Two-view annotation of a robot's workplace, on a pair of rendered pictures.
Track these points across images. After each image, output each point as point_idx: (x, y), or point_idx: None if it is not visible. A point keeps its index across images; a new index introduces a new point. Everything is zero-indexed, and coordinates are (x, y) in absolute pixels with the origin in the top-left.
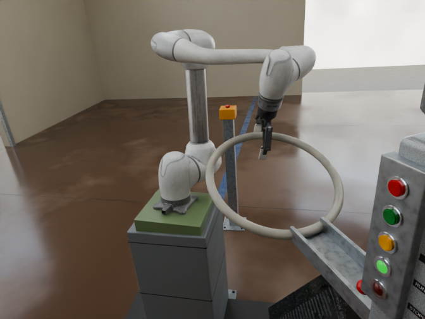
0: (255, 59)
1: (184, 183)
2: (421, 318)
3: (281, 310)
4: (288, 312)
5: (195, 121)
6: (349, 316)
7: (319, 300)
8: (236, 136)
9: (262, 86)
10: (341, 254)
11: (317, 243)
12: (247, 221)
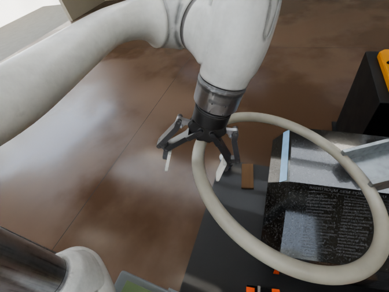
0: (116, 40)
1: None
2: None
3: (293, 243)
4: (302, 237)
5: (22, 272)
6: (348, 186)
7: (314, 204)
8: (205, 189)
9: (248, 69)
10: (381, 156)
11: (370, 170)
12: (386, 232)
